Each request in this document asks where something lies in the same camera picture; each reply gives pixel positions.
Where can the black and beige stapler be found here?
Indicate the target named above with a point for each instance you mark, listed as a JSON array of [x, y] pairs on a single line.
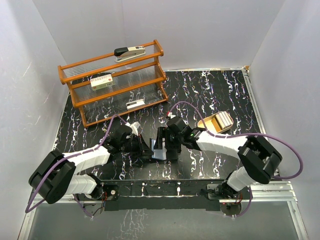
[[127, 53]]

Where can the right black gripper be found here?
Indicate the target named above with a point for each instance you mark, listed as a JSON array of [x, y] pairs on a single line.
[[162, 133]]

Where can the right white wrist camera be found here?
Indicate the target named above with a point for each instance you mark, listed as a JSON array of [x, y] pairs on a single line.
[[170, 115]]

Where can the small white stapler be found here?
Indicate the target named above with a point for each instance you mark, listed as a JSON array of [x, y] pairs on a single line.
[[135, 104]]

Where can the white staples box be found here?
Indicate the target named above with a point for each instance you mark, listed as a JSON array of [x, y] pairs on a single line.
[[101, 82]]

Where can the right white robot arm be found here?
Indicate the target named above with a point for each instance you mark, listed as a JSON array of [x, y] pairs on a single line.
[[258, 156]]

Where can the black leather card holder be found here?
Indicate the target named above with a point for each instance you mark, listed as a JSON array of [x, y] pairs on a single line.
[[163, 154]]

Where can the orange wooden three-tier shelf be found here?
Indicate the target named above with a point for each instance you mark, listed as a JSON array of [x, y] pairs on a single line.
[[128, 79]]

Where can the wooden oval card tray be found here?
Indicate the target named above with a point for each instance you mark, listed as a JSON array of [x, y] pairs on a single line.
[[213, 126]]

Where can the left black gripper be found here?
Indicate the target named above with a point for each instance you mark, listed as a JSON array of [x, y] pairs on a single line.
[[143, 149]]

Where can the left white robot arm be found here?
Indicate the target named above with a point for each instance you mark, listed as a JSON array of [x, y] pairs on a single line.
[[59, 174]]

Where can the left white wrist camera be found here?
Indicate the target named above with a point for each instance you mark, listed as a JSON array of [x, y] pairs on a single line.
[[134, 126]]

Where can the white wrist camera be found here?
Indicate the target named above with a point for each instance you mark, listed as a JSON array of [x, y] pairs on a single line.
[[170, 115], [134, 126]]

